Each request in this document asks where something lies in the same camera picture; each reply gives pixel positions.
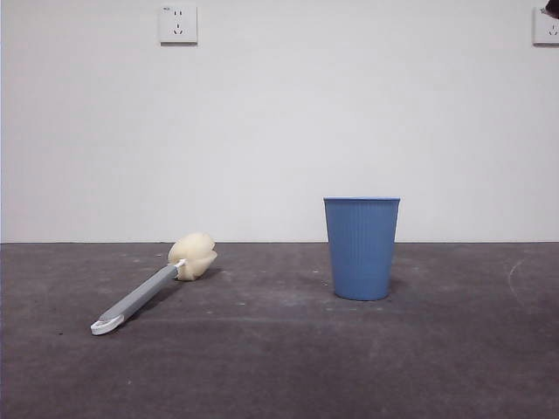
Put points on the white wall socket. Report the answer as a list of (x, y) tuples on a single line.
[(177, 24), (547, 30)]

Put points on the blue ribbed plastic cup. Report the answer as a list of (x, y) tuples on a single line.
[(362, 253)]

